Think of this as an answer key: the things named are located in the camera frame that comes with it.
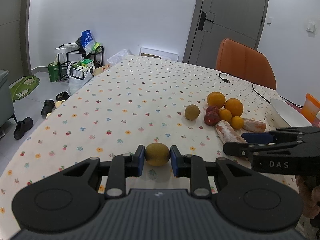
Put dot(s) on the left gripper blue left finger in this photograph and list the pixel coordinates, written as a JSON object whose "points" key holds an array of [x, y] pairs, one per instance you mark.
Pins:
{"points": [[121, 167]]}

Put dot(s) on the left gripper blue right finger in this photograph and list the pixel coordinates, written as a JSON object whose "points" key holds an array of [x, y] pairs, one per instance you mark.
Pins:
{"points": [[195, 169]]}

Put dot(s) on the red small apple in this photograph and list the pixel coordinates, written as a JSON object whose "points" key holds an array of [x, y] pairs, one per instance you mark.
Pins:
{"points": [[211, 118], [213, 109]]}

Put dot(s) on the small kumquat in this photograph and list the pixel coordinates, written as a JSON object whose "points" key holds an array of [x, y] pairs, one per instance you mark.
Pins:
{"points": [[237, 122], [225, 115]]}

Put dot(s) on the large orange front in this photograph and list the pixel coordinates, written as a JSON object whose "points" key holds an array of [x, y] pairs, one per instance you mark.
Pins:
{"points": [[234, 106]]}

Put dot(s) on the large orange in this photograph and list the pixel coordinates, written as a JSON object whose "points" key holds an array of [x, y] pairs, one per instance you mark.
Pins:
{"points": [[216, 99], [234, 106]]}

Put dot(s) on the large orange back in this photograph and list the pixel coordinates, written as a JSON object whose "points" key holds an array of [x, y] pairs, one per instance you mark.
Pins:
{"points": [[216, 99]]}

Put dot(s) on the peeled pomelo segment back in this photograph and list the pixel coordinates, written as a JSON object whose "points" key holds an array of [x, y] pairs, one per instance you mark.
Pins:
{"points": [[254, 126]]}

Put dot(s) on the person's right hand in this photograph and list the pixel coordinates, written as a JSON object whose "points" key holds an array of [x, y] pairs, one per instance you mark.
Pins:
{"points": [[310, 198]]}

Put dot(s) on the white plate blue rim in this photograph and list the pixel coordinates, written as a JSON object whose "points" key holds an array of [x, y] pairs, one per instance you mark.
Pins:
{"points": [[286, 116]]}

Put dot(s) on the orange lidded plastic cup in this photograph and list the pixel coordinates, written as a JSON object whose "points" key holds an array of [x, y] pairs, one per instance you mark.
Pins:
{"points": [[310, 108]]}

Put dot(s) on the floral white tablecloth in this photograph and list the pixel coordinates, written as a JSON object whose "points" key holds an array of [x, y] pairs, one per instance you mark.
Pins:
{"points": [[138, 101]]}

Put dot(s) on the yellow slipper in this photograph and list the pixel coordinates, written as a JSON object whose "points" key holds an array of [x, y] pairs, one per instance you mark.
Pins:
{"points": [[59, 103]]}

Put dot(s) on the black slipper far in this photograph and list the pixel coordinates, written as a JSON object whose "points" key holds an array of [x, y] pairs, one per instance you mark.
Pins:
{"points": [[62, 96]]}

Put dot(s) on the white plastic bag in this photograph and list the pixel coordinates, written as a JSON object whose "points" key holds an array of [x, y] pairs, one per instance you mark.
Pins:
{"points": [[78, 78]]}

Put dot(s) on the black slipper middle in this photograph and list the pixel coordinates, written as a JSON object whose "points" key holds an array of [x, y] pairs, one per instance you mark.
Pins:
{"points": [[48, 107]]}

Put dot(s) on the orange leather chair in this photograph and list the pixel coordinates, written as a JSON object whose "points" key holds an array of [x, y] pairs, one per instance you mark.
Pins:
{"points": [[245, 63]]}

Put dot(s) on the black slipper near sofa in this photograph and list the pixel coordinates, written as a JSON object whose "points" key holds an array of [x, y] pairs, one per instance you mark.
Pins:
{"points": [[22, 127]]}

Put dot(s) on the clear plastic bag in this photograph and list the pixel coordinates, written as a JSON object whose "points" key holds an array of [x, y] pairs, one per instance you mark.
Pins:
{"points": [[116, 58]]}

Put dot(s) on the black metal shelf rack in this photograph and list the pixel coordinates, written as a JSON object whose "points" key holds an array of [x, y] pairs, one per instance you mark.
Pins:
{"points": [[74, 55]]}

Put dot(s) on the green box on floor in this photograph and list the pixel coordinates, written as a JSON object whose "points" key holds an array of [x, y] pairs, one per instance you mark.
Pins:
{"points": [[54, 71]]}

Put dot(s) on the grey sofa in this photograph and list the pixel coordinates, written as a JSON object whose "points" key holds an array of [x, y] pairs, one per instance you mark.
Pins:
{"points": [[6, 106]]}

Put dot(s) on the blue plastic bag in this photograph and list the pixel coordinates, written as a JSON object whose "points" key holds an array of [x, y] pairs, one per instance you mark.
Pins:
{"points": [[87, 41]]}

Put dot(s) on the green floor mat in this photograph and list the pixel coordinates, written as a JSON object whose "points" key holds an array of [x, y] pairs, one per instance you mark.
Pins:
{"points": [[24, 87]]}

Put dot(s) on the grey door with lock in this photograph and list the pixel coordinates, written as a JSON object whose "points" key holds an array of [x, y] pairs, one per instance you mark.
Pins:
{"points": [[214, 20]]}

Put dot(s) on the white wall switch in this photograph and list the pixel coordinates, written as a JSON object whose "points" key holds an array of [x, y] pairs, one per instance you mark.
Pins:
{"points": [[311, 27]]}

